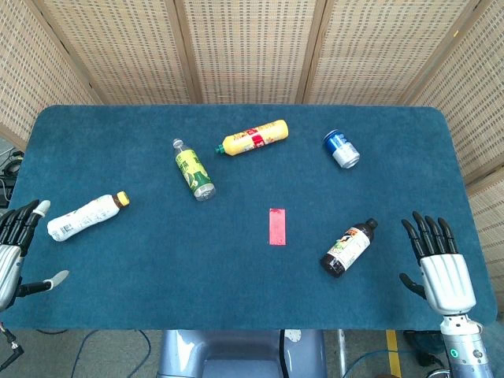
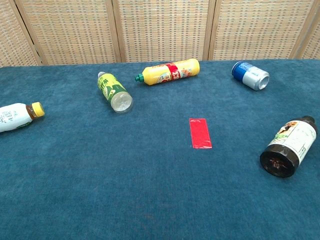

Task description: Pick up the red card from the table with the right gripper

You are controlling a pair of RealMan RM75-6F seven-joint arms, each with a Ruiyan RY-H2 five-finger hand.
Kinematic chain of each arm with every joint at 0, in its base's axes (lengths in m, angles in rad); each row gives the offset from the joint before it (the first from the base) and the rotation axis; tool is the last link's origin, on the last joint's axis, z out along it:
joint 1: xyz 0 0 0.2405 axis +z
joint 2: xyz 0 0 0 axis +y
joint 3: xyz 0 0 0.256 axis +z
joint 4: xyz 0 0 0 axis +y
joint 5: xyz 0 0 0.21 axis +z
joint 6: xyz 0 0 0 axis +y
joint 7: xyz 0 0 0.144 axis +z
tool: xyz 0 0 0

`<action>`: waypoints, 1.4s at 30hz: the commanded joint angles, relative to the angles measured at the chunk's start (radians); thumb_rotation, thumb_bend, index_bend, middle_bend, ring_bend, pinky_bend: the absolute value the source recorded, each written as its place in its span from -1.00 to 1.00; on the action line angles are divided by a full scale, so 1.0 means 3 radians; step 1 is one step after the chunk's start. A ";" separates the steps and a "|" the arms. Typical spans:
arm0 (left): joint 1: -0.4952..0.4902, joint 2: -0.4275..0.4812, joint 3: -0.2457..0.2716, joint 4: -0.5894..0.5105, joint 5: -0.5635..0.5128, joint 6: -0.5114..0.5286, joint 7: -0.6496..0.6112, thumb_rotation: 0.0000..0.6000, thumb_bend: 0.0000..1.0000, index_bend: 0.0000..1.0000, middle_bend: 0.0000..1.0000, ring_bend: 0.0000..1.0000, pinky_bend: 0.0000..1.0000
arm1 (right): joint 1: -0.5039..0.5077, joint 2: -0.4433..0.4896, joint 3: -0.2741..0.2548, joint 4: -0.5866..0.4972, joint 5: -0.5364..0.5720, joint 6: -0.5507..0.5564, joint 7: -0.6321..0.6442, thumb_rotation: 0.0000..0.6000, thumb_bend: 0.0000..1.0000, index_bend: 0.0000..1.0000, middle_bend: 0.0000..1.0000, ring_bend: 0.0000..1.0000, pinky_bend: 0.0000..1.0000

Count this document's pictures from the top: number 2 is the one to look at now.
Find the red rectangular marker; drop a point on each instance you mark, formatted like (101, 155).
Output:
(200, 133)

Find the yellow squeeze bottle green cap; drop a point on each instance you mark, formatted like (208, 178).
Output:
(170, 72)

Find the green label clear plastic bottle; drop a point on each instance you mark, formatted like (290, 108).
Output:
(113, 91)

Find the blue table cloth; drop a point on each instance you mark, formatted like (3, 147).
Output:
(125, 175)

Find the woven folding screen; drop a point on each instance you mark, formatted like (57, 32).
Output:
(160, 30)

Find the blue and silver can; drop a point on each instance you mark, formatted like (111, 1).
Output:
(251, 75)

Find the dark brown glass bottle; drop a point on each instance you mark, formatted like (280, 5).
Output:
(290, 146)

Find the white label tea bottle yellow cap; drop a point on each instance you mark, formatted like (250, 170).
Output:
(15, 116)

